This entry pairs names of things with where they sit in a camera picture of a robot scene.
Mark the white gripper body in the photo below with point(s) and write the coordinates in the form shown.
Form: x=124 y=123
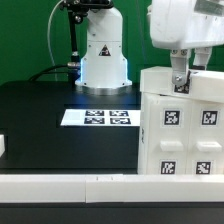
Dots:
x=186 y=24

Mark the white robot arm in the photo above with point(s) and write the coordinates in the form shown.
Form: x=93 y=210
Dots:
x=104 y=68

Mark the white cabinet top block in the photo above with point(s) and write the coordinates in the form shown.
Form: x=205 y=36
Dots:
x=203 y=85

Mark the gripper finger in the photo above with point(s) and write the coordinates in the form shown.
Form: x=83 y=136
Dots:
x=180 y=66
x=202 y=57

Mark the white base sheet with tags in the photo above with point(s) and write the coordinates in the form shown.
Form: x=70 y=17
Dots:
x=94 y=117

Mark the white cabinet body box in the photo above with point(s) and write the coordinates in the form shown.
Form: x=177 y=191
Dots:
x=142 y=154

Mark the white front fence bar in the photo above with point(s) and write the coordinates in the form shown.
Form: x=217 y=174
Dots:
x=110 y=188

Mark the white left fence block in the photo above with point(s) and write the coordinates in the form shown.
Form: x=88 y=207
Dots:
x=2 y=144

